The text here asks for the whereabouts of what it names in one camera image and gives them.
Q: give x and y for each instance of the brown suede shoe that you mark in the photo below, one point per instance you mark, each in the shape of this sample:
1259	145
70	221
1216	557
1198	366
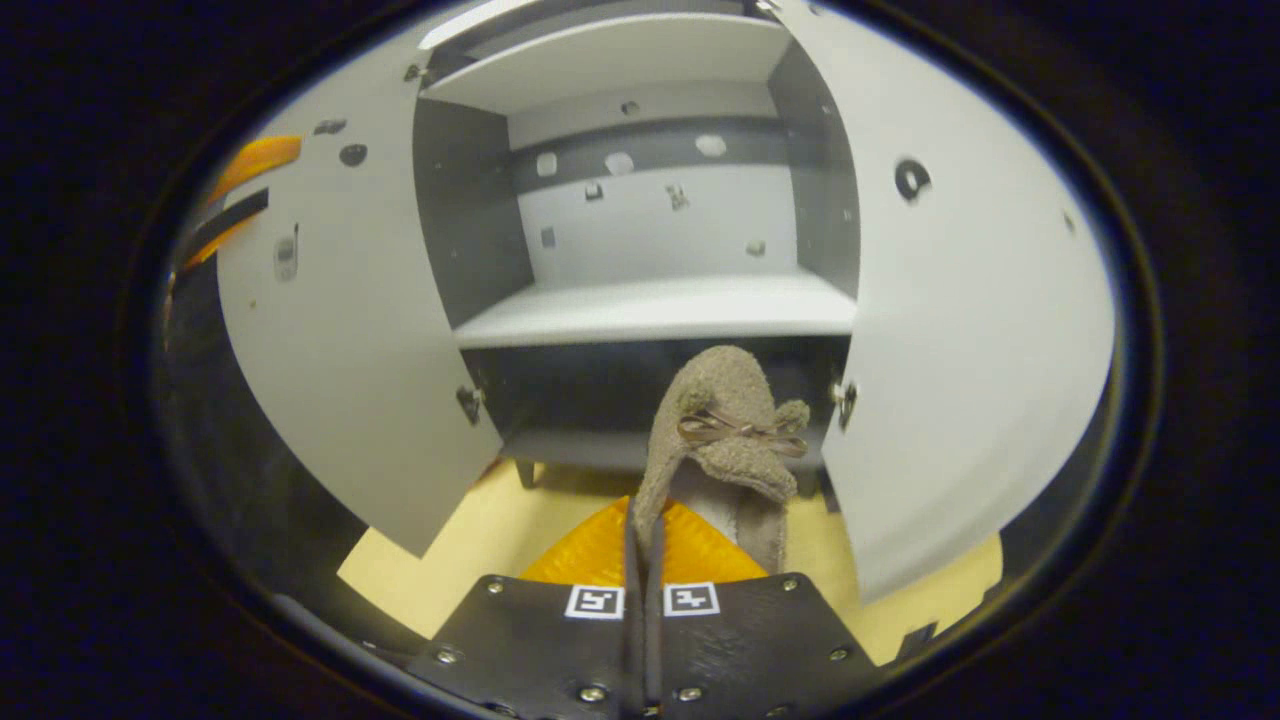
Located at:
715	385

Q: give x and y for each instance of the white shoe cabinet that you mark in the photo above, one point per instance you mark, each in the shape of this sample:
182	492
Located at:
650	310

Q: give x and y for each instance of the white cabinet shelf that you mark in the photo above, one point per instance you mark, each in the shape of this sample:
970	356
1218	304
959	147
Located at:
610	65

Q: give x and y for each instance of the metal door hinge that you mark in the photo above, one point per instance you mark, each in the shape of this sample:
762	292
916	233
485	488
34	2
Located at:
846	403
469	403
413	72

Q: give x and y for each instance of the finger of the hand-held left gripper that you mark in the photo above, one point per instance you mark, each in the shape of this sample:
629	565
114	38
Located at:
215	243
255	160

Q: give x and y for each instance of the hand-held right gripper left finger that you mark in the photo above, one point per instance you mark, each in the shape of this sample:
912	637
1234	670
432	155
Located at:
540	650

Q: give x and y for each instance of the white cabinet door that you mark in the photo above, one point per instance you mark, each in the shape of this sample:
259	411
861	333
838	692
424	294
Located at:
350	330
970	330

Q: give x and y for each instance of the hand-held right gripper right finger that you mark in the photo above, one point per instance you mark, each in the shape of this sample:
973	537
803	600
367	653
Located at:
750	650

